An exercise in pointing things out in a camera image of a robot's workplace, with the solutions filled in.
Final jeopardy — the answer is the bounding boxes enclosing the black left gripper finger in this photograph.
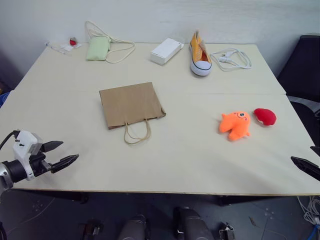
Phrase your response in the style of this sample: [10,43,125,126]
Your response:
[41,140,64,154]
[50,154,80,174]

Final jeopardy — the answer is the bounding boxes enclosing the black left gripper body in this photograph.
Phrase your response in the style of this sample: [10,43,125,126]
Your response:
[29,152,53,177]

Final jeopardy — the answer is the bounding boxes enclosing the brown paper bag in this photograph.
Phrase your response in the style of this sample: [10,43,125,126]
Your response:
[98,81,168,146]

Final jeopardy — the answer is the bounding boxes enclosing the red plush toy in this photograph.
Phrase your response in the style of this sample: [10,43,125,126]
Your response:
[253,107,278,128]

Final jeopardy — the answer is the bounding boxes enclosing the blue container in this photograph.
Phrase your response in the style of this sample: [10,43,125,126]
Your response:
[0,90,11,109]

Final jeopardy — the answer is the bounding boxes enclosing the black office chair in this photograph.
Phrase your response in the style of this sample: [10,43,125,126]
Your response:
[275,34,320,149]

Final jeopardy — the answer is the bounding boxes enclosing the orange plush fish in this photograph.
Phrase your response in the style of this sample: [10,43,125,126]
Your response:
[218,110,252,143]

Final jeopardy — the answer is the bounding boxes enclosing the dark rounded robot leg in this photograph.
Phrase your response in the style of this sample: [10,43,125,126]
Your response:
[173,206,215,240]
[116,213,148,240]

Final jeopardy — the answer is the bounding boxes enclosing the small plastic packet red item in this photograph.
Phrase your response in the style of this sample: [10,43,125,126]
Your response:
[44,40,74,57]

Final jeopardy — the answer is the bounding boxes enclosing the small red and white packet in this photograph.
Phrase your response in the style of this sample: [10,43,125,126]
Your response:
[68,36,83,49]

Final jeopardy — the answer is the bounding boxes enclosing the white cardboard box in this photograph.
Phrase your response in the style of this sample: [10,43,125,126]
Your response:
[150,37,185,67]

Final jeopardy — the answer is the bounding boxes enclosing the orange canvas sneaker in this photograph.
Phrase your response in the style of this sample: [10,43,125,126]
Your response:
[189,29,214,77]

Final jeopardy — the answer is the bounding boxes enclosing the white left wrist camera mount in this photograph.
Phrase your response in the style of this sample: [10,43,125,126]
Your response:
[12,129,45,181]

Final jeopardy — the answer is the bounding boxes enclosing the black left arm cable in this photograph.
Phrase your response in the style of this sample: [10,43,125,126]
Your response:
[0,130,20,151]

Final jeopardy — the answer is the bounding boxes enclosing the white floor cables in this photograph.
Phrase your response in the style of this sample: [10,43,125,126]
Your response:
[296,195,320,226]

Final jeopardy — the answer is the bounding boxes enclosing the blue floor cable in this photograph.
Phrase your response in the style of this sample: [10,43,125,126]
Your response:
[308,223,320,240]

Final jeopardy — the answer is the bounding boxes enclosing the green pouch with cream cord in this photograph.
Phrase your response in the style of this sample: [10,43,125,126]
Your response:
[84,20,136,65]

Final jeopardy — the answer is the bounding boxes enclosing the white power cable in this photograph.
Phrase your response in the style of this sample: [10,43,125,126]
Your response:
[209,47,253,72]

